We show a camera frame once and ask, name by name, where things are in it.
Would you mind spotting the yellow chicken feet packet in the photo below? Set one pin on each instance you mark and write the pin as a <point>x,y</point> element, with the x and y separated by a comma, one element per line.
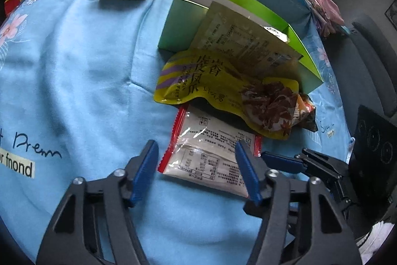
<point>198,75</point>

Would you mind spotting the blue floral bedsheet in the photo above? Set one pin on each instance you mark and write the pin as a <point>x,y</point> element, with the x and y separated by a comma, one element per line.
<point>77,66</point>

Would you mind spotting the orange raccoon snack packet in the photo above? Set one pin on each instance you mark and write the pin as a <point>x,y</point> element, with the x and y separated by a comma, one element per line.
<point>305,109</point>

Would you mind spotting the pink folded cloth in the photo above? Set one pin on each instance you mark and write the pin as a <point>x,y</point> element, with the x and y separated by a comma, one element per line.
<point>322,7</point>

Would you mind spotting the grey chair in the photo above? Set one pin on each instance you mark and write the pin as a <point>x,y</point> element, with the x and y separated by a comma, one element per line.
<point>372,66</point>

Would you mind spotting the red bag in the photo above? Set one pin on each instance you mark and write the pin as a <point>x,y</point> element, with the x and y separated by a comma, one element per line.
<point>11,2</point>

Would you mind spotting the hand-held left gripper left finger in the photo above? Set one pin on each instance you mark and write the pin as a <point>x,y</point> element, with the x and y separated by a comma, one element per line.
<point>145,172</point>

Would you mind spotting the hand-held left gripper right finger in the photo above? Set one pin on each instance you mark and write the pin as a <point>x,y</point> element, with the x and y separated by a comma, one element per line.
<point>248,175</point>

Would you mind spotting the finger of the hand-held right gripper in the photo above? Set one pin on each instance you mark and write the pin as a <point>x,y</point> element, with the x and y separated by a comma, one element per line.
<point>279,161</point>

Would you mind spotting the pale yellow snack packet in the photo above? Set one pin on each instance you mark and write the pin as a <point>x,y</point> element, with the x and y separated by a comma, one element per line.
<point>235,35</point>

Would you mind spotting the red-edged white snack packet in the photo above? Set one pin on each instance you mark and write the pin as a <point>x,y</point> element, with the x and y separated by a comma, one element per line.
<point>201,153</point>

